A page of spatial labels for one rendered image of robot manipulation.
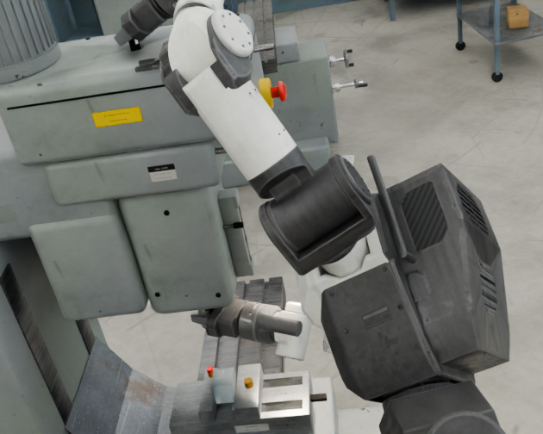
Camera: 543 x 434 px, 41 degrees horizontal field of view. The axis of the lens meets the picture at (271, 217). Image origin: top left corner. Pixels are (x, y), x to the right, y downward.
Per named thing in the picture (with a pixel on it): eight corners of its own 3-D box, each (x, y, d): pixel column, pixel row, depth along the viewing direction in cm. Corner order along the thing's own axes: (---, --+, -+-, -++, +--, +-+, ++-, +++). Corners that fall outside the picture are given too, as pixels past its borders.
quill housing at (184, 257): (242, 257, 177) (215, 139, 160) (236, 312, 160) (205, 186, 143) (165, 265, 179) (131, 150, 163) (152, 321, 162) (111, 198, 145)
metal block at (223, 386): (238, 384, 186) (234, 367, 183) (236, 401, 181) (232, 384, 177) (218, 386, 186) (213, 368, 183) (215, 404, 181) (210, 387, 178)
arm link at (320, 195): (308, 140, 102) (364, 218, 104) (314, 130, 111) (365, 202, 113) (242, 186, 105) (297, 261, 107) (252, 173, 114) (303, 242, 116)
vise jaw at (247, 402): (263, 374, 190) (260, 362, 187) (260, 418, 177) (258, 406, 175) (240, 376, 190) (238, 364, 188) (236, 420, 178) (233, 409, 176)
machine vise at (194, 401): (313, 388, 192) (307, 358, 186) (313, 434, 179) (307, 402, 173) (183, 400, 196) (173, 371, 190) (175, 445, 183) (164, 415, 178)
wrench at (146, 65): (275, 44, 127) (274, 40, 127) (273, 52, 124) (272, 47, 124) (140, 64, 130) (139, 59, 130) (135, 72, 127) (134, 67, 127)
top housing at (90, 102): (266, 83, 156) (252, 8, 147) (261, 137, 134) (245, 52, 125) (55, 114, 161) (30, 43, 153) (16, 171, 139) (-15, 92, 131)
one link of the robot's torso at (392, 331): (558, 371, 121) (483, 189, 137) (500, 344, 94) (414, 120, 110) (400, 425, 133) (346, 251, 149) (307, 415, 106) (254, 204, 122)
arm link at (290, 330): (276, 306, 171) (320, 315, 166) (265, 352, 169) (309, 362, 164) (254, 298, 161) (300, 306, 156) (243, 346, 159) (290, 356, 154)
